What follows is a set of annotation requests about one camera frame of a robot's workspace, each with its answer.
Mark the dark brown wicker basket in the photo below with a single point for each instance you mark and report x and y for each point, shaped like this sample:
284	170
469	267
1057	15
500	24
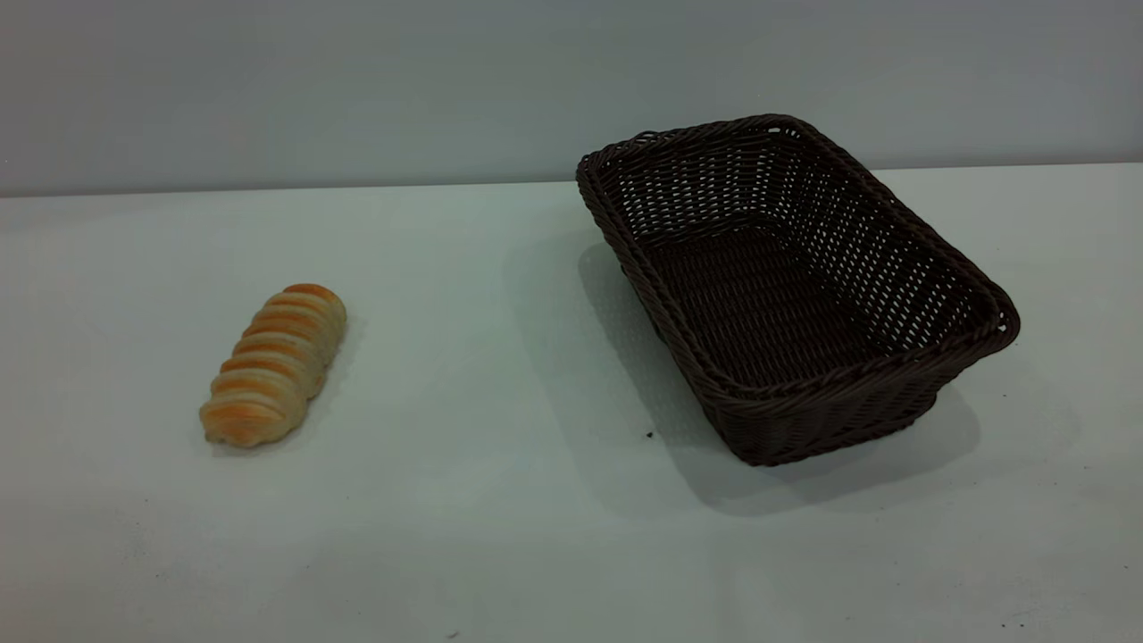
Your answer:
759	313

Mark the twisted golden bread roll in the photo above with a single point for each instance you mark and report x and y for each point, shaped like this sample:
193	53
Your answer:
272	371

